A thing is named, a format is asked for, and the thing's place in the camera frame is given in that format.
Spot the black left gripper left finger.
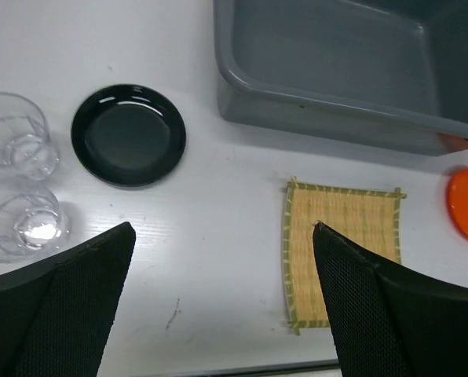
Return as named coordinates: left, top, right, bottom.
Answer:
left=0, top=222, right=136, bottom=376

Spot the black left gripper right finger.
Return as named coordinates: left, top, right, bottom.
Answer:
left=313, top=222, right=468, bottom=376

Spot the woven bamboo mat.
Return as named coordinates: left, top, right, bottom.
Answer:
left=282, top=179, right=406, bottom=335

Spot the black round plate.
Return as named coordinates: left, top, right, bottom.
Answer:
left=71, top=84, right=187, bottom=188

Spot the grey plastic bin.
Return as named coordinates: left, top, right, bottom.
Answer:
left=213, top=1, right=468, bottom=156

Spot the clear plastic cup lower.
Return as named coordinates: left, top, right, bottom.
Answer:
left=0, top=176, right=71, bottom=264

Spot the clear plastic cup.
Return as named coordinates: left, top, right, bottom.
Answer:
left=0, top=176, right=71, bottom=264
left=0, top=91, right=60, bottom=181

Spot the clear plastic cup upper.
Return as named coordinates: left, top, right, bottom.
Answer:
left=0, top=91, right=60, bottom=181

